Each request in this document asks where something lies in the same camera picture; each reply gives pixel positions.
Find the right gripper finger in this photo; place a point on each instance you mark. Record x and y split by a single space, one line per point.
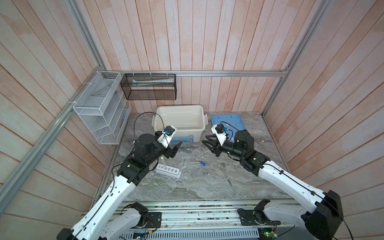
211 138
214 146

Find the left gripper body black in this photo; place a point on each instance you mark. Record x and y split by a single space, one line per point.
159 150

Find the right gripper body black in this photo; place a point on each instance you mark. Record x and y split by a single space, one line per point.
229 147

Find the blue capped test tube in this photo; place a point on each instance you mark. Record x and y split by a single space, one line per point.
194 163

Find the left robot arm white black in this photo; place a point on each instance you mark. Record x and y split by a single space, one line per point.
96 224

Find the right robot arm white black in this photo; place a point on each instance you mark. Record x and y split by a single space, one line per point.
319 212

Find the white test tube rack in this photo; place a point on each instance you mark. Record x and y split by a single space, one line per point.
168 171

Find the blue plastic bin lid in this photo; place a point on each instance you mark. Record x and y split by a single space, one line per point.
232 123

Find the white plastic storage bin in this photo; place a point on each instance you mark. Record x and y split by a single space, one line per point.
189 122

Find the white perforated vent cover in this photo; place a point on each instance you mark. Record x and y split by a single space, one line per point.
199 234

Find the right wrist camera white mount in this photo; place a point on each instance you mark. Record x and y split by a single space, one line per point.
220 132

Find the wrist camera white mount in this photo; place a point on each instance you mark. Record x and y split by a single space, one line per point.
166 136
220 132

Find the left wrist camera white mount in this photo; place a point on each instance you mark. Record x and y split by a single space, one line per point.
166 136

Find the black mesh wall basket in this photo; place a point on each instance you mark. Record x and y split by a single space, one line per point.
158 87

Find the white wire mesh shelf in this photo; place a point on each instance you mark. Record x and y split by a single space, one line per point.
102 108

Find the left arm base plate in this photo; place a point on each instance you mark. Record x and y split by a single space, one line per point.
150 220

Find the aluminium rail base frame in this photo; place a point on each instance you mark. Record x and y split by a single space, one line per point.
193 215

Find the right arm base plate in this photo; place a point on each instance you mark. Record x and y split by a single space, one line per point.
254 218

